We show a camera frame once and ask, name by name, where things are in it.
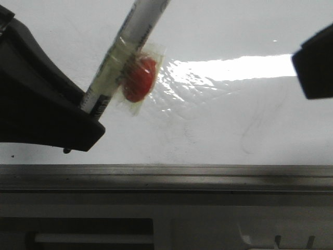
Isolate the red magnet taped to marker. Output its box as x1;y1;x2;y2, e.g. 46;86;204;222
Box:
115;43;166;116

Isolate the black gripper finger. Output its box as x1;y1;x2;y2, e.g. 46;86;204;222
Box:
291;25;332;99
1;7;105;152

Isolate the white whiteboard marker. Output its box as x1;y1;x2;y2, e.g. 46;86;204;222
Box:
79;1;169;121

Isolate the grey plastic tray under whiteboard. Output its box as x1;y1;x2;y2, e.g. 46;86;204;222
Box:
1;192;332;249

